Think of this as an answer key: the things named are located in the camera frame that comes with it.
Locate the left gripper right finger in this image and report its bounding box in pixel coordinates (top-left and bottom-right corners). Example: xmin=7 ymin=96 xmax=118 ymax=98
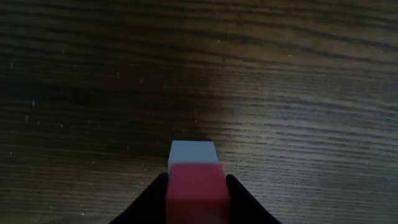
xmin=225 ymin=174 xmax=282 ymax=224

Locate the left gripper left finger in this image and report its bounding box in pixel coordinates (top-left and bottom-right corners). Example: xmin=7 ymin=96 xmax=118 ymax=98
xmin=108 ymin=172 xmax=169 ymax=224

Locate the red cube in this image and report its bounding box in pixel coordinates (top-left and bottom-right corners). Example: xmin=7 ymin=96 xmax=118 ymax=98
xmin=165 ymin=163 xmax=231 ymax=224

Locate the white cube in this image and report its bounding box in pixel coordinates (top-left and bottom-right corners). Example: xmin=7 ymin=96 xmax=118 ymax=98
xmin=167 ymin=140 xmax=220 ymax=174

